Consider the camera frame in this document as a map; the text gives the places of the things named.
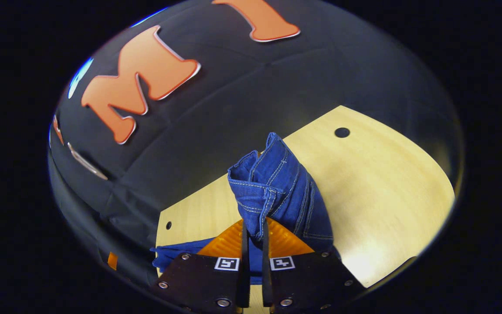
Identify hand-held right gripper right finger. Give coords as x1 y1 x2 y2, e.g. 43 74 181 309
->
262 218 367 314

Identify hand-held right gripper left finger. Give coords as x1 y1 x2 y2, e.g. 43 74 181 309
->
150 219 251 314

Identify blue jeans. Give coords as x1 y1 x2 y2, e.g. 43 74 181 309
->
150 132 341 285

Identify black backdrop cloth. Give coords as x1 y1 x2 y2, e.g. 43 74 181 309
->
47 0 463 288

